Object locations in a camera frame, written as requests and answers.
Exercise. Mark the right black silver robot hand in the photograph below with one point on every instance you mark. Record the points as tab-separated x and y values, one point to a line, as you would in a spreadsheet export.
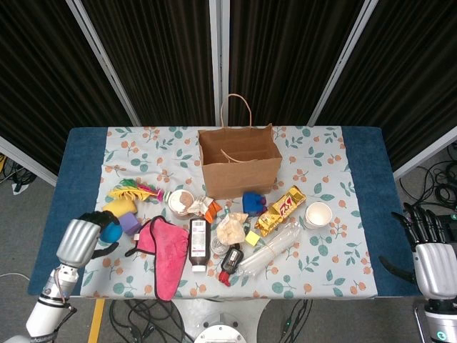
437	271

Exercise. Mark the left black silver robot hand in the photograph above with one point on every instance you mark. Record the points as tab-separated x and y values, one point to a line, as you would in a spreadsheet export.
76	243

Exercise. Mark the blue ball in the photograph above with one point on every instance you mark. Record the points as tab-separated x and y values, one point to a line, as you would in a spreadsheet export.
112	233

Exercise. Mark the white paper cup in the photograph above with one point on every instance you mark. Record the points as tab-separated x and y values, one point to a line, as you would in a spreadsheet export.
317	214

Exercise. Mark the clear bag of beige food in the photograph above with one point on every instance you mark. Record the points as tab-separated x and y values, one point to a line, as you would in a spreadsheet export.
230	230

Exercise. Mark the golden snack packet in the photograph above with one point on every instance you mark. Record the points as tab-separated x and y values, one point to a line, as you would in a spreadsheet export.
280	211

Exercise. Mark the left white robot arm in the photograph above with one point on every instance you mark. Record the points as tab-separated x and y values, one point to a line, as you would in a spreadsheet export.
50	303

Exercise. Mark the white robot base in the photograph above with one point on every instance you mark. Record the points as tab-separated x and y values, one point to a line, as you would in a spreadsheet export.
219	332

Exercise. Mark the dark green small cube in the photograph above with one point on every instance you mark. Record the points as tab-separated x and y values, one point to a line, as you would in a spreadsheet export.
247	227

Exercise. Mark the brown paper bag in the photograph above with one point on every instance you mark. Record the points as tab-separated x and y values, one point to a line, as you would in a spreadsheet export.
239	178

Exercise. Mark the purple foam cube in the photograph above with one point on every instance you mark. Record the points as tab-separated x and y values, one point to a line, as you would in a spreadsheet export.
129	224

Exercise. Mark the yellow sponge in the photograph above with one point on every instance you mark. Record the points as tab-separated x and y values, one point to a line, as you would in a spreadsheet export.
121	206

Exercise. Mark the yellow pink feather toy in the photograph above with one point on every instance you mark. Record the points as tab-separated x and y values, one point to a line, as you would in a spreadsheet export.
132	193

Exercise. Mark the blue table cover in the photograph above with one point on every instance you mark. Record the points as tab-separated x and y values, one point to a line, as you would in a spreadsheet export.
78	160

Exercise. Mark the pink towel black trim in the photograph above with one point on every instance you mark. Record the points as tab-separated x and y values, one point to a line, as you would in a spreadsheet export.
168	257

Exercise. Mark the clear tub brown contents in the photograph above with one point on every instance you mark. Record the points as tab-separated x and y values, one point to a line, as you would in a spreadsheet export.
178	202

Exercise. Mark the floral tablecloth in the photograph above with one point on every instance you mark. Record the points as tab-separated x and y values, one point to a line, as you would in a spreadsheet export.
321	268

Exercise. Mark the brown bottle white cap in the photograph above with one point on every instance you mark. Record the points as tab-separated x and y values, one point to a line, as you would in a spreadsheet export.
199	243

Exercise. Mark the crumpled orange silver wrapper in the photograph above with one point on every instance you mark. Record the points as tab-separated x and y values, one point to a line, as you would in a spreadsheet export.
203	207

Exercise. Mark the black bottle red cap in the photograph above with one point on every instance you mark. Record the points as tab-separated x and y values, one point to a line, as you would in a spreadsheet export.
232	259

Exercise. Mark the yellow foam cube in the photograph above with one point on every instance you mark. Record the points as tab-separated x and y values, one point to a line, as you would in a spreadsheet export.
252	238

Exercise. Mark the black ribbed partition panel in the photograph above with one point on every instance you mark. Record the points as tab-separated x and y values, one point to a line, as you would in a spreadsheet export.
410	71
160	53
285	53
35	71

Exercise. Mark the blue building block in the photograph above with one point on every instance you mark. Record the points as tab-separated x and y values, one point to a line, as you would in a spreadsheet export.
250	203

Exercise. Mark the small purple block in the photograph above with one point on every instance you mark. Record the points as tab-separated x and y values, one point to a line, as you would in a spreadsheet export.
263	203

